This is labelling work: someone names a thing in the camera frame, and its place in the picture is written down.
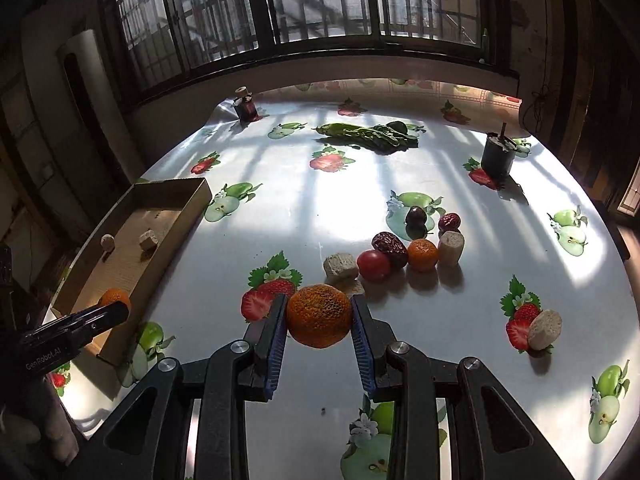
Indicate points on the beige stone chunk left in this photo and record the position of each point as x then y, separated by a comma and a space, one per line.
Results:
107, 241

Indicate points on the shallow cardboard box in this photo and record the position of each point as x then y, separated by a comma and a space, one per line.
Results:
125, 260

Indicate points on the dark purple plum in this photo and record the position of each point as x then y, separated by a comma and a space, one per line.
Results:
416, 216

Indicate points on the black jar with stick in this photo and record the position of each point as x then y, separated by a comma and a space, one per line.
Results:
497, 157

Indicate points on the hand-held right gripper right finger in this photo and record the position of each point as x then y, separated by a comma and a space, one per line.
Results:
361, 342

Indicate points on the large dark red date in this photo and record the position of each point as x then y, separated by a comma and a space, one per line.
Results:
390, 247

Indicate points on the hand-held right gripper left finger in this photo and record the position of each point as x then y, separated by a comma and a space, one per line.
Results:
277, 342

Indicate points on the red tomato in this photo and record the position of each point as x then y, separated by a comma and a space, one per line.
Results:
373, 266

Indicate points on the small red date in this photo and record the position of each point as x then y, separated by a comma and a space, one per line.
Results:
449, 222

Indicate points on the dark jar with cork lid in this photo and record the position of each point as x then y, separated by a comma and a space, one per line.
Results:
245, 106

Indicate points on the fruit print tablecloth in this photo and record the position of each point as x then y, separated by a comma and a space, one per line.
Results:
310, 200

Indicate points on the green leafy vegetable bunch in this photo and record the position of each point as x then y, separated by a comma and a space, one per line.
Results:
370, 136

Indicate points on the small smooth orange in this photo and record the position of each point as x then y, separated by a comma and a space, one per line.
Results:
422, 256

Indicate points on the white standing air conditioner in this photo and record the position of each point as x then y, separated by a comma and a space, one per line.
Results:
85, 42

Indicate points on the person's left hand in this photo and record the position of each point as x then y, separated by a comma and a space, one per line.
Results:
50, 425

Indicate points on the blocky beige corn cob piece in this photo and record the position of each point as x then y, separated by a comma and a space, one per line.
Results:
148, 240

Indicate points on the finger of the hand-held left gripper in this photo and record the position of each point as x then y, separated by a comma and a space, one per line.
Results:
85, 322

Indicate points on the barred window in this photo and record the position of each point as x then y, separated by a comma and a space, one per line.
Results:
320, 5

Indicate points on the large bumpy orange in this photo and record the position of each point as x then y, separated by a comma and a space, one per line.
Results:
318, 316

